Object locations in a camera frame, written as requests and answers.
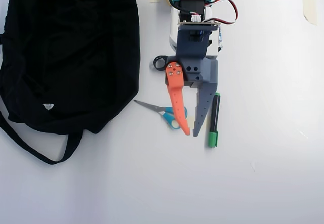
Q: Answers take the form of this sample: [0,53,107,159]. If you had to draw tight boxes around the black fabric bag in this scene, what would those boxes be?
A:
[0,0,141,165]

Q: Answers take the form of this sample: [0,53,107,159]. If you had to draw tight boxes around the red white black servo wire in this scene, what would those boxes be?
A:
[201,0,239,25]

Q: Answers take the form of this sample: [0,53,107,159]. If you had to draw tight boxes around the black marker green cap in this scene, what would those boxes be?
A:
[207,92,221,148]

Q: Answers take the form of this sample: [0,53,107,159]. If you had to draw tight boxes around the blue handled scissors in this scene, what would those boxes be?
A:
[133,99,188,130]

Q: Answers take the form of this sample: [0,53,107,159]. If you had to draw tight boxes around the blue grey gripper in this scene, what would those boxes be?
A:
[165,25,219,137]

